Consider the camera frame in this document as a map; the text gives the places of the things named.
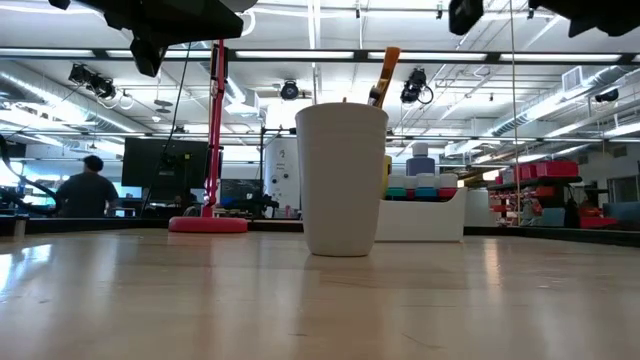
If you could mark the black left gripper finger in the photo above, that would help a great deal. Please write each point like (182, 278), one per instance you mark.
(220, 22)

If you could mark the white plastic cup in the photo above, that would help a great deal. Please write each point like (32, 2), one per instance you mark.
(341, 180)

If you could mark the large yellow paint bottle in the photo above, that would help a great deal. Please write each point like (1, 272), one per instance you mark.
(386, 175)

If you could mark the large periwinkle blue paint bottle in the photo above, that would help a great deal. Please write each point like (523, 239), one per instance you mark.
(420, 167)

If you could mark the small dark red paint bottle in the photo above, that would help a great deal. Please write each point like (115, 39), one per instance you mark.
(410, 194)

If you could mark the small cyan paint bottle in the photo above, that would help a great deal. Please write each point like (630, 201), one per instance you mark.
(426, 194)

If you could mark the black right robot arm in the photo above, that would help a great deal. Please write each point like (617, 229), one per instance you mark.
(595, 15)

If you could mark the large black monitor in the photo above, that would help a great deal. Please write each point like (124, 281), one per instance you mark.
(160, 162)

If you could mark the white cylindrical tank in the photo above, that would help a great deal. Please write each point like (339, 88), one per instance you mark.
(280, 170)

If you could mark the small dark monitor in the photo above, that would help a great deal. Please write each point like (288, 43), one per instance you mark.
(240, 189)

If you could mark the person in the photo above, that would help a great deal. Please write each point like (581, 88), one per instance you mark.
(87, 192)

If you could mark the red desk lamp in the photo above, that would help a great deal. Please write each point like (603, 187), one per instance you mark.
(207, 225)

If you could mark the white plastic caddy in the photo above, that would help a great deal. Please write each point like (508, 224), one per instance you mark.
(425, 220)

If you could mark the white cabinet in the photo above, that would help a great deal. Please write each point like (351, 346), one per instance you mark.
(479, 207)

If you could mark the red bin shelf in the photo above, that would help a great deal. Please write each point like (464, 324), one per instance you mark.
(555, 169)

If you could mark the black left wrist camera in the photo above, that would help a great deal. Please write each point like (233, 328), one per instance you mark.
(147, 57)

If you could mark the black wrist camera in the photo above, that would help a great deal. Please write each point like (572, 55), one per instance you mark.
(465, 15)
(147, 57)

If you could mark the black ceiling camera mount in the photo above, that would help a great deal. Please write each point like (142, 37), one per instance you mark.
(92, 80)

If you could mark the round black ceiling camera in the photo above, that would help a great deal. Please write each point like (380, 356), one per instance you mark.
(289, 90)

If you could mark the black metal rack frame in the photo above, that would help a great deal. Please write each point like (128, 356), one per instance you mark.
(275, 131)

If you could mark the silver ceiling duct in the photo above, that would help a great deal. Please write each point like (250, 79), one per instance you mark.
(565, 95)
(55, 107)

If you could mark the overhead frame bar with lights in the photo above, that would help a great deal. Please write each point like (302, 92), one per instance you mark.
(361, 55)

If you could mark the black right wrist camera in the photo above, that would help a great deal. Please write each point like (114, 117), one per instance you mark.
(465, 15)

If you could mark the short white post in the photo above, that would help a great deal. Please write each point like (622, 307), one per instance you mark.
(19, 227)

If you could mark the small black ceiling camera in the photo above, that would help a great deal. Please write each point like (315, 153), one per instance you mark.
(606, 95)

